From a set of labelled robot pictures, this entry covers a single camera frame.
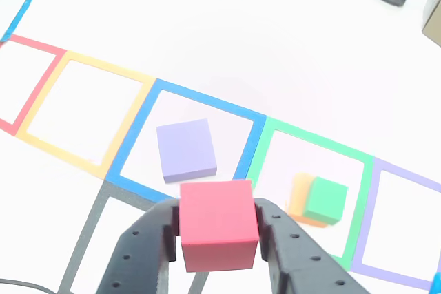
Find orange cube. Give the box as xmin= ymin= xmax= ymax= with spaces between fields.
xmin=288 ymin=172 xmax=328 ymax=229

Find red square frame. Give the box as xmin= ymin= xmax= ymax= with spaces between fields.
xmin=0 ymin=34 xmax=68 ymax=136

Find black square frame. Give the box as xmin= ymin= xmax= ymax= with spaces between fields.
xmin=57 ymin=180 xmax=211 ymax=294

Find blue tape strip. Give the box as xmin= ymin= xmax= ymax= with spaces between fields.
xmin=429 ymin=271 xmax=441 ymax=294
xmin=0 ymin=0 xmax=36 ymax=43

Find cardboard box with logo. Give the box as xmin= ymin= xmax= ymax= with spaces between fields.
xmin=422 ymin=0 xmax=441 ymax=47

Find large purple cube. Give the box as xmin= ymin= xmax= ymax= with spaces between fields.
xmin=156 ymin=118 xmax=218 ymax=185

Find black camera cable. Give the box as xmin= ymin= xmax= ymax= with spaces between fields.
xmin=0 ymin=278 xmax=58 ymax=294

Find orange square frame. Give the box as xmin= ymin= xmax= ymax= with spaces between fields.
xmin=15 ymin=50 xmax=156 ymax=180

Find green square frame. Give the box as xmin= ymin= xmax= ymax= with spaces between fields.
xmin=246 ymin=116 xmax=376 ymax=271

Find purple square frame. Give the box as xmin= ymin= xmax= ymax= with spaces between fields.
xmin=351 ymin=157 xmax=441 ymax=291

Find small red cube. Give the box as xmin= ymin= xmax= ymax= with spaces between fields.
xmin=178 ymin=179 xmax=260 ymax=273

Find green cube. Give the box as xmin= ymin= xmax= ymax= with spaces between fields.
xmin=302 ymin=176 xmax=349 ymax=225

